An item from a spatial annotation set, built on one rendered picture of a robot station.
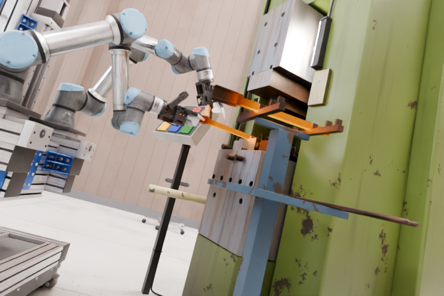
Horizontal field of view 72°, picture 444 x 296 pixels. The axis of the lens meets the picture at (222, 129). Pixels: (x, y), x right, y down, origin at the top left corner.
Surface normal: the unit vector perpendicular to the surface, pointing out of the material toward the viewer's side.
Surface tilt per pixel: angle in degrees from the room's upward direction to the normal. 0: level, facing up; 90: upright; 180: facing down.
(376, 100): 90
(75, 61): 90
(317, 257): 90
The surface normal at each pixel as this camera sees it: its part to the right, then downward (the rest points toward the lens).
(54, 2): 0.07, -0.17
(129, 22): 0.69, -0.05
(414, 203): -0.84, -0.30
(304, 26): 0.49, -0.04
